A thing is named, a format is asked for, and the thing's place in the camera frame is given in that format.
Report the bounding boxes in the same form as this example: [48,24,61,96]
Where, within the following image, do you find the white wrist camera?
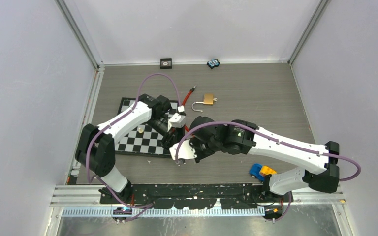
[169,140,197,161]
[167,113,186,130]

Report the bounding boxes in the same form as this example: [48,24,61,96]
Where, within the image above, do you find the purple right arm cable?
[174,121,362,223]

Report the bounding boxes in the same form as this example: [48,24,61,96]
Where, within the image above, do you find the black white chessboard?
[114,97,181,159]

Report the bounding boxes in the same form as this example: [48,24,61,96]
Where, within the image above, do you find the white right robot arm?
[190,116,340,202]

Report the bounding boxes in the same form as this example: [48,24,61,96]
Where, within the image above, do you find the small black square box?
[160,58,173,69]

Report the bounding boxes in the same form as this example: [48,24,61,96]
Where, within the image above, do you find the blue owl eraser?
[206,59,221,69]

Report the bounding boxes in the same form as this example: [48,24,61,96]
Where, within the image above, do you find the blue yellow toy car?
[249,163,277,181]

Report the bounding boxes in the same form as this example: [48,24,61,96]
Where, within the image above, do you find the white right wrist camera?
[169,140,197,161]

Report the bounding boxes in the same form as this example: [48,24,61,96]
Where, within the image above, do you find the red cable lock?
[182,85,196,132]

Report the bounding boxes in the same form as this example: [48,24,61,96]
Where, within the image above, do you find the brass padlock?
[191,93,215,112]

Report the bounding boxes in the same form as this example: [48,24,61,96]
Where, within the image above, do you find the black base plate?
[100,183,294,210]

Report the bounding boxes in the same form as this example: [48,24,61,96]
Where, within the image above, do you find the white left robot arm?
[74,94,186,204]

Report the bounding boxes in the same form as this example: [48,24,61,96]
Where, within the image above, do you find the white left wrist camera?
[167,113,186,130]

